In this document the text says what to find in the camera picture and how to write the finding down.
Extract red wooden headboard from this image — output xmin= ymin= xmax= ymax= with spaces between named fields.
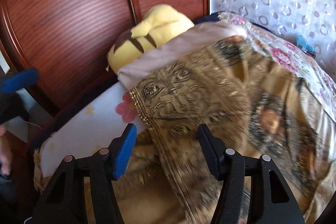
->
xmin=0 ymin=0 xmax=210 ymax=117

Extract person's hand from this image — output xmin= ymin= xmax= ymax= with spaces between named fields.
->
xmin=0 ymin=125 xmax=13 ymax=176

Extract white floral bed sheet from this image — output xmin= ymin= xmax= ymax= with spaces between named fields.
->
xmin=39 ymin=83 xmax=145 ymax=178

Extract yellow Pikachu plush toy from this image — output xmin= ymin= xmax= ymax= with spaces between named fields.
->
xmin=107 ymin=4 xmax=194 ymax=73

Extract floral quilt bedspread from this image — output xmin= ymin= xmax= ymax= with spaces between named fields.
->
xmin=215 ymin=11 xmax=335 ymax=119

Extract dark blue blanket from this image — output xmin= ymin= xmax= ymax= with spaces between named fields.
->
xmin=193 ymin=12 xmax=221 ymax=25

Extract beige pillow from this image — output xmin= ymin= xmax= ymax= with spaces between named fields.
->
xmin=117 ymin=22 xmax=247 ymax=90

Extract gold patterned blouse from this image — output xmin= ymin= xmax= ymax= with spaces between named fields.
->
xmin=112 ymin=38 xmax=335 ymax=223

